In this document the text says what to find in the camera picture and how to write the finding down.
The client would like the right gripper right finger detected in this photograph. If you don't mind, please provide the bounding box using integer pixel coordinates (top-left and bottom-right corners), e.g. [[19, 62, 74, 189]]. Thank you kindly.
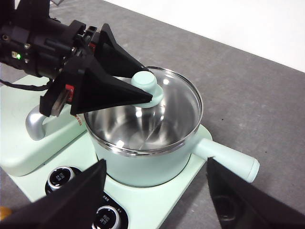
[[206, 157, 305, 229]]

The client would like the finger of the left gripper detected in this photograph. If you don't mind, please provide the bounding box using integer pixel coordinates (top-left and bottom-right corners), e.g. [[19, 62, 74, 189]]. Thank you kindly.
[[71, 68, 153, 116], [95, 23, 150, 79]]

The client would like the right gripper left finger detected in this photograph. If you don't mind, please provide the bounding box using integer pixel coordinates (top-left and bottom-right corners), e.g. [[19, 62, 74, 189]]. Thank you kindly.
[[0, 158, 107, 229]]

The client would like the glass lid with mint knob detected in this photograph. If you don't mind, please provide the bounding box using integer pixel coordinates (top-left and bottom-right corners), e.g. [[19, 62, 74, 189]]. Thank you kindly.
[[83, 66, 203, 155]]

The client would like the silver control knob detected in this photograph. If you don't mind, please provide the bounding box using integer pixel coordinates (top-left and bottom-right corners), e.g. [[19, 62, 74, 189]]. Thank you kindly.
[[92, 205, 128, 229], [45, 166, 83, 197]]

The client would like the mint green hinged grill cover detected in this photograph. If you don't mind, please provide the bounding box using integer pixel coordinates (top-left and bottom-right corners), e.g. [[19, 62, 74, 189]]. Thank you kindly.
[[0, 76, 98, 177]]

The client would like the mint green breakfast machine base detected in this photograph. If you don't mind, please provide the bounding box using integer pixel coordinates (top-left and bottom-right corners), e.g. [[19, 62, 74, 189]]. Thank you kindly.
[[0, 76, 213, 229]]

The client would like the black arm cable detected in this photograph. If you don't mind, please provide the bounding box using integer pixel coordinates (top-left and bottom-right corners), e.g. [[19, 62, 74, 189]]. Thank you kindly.
[[0, 80, 52, 92]]

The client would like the silver grill cover handle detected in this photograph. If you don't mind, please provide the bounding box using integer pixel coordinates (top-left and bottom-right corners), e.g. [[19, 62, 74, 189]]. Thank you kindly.
[[25, 104, 83, 141]]

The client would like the mint green handled pot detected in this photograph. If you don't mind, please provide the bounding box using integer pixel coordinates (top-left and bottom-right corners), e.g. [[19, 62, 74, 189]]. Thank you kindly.
[[83, 66, 260, 188]]

